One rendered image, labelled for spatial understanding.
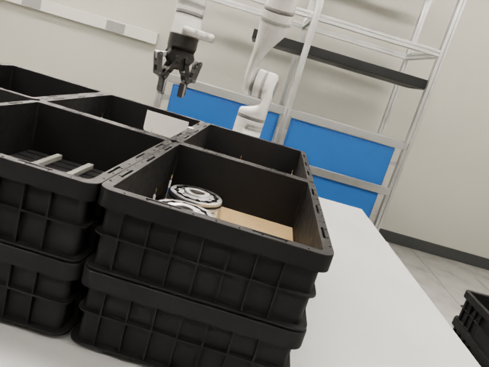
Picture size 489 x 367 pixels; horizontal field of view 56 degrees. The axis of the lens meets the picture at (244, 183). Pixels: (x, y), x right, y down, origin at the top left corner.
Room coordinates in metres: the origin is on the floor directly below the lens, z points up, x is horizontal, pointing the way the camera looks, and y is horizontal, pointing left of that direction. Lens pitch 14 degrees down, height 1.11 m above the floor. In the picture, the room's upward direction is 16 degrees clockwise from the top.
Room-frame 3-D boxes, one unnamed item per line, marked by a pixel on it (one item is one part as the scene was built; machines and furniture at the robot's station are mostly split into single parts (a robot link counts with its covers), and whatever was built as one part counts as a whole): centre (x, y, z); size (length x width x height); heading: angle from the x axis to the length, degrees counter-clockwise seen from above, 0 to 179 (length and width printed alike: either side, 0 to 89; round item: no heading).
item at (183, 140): (1.11, 0.01, 0.92); 0.40 x 0.30 x 0.02; 179
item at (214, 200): (0.83, 0.08, 0.86); 0.10 x 0.10 x 0.01
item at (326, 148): (3.04, -0.53, 0.60); 0.72 x 0.03 x 0.56; 93
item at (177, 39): (1.21, 0.25, 1.10); 0.08 x 0.08 x 0.09
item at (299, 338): (0.72, 0.02, 0.76); 0.40 x 0.30 x 0.12; 179
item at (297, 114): (3.05, -0.13, 0.91); 1.70 x 0.10 x 0.05; 93
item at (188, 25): (1.19, 0.24, 1.17); 0.11 x 0.09 x 0.06; 44
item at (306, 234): (0.72, 0.02, 0.87); 0.40 x 0.30 x 0.11; 179
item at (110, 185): (0.72, 0.02, 0.92); 0.40 x 0.30 x 0.02; 179
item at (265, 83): (1.49, 0.04, 1.03); 0.09 x 0.09 x 0.17; 84
